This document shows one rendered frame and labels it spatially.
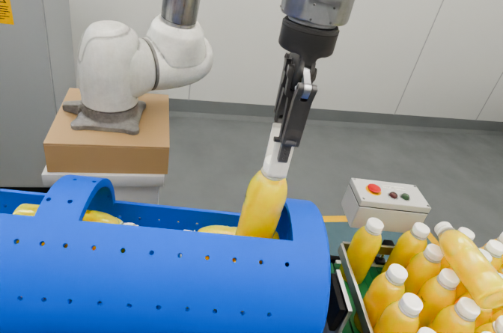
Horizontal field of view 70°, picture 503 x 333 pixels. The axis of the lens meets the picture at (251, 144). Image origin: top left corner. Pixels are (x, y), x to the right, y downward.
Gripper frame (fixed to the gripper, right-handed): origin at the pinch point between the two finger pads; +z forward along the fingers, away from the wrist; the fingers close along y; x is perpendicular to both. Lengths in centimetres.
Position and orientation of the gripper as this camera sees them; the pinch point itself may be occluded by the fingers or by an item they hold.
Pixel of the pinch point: (279, 150)
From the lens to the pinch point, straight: 56.6
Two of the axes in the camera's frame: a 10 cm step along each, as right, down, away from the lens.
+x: 9.8, 1.2, 1.2
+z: -1.7, 8.4, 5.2
